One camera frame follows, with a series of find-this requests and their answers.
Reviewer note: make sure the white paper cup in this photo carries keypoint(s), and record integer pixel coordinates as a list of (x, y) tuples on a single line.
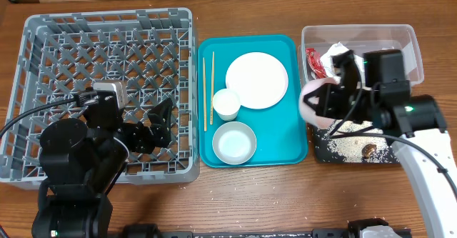
[(226, 103)]

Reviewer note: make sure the rice pile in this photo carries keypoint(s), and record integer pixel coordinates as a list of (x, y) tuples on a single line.
[(353, 145)]

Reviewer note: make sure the grey plastic dish rack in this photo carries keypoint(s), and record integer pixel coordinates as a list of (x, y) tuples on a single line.
[(153, 51)]

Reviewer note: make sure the right wooden chopstick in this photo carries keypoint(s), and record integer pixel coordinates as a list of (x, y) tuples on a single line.
[(212, 88)]

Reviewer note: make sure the teal plastic serving tray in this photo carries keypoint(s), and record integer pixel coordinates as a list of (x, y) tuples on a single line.
[(280, 130)]

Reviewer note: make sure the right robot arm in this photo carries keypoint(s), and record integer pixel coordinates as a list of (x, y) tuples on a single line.
[(414, 127)]

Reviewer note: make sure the grey-white round bowl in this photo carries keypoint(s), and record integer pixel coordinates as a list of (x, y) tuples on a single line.
[(234, 143)]

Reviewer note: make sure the clear plastic waste bin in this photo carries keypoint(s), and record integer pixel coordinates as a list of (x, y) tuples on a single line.
[(362, 38)]

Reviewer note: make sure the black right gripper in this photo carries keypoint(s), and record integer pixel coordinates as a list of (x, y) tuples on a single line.
[(335, 97)]

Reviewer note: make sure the brown food scrap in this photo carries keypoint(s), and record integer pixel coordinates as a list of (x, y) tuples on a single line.
[(368, 150)]

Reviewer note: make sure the black rectangular waste tray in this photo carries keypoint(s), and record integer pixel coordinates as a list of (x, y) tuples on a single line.
[(321, 148)]

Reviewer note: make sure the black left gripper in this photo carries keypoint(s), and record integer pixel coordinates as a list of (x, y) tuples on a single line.
[(159, 133)]

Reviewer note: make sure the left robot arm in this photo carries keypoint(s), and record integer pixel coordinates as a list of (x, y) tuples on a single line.
[(83, 158)]

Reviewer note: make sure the large white round plate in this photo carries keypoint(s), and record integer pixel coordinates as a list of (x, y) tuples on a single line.
[(259, 79)]

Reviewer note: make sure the red snack wrapper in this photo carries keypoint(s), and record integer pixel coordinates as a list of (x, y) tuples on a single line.
[(314, 61)]

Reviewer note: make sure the white napkin waste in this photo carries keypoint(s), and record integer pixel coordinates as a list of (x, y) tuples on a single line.
[(327, 61)]

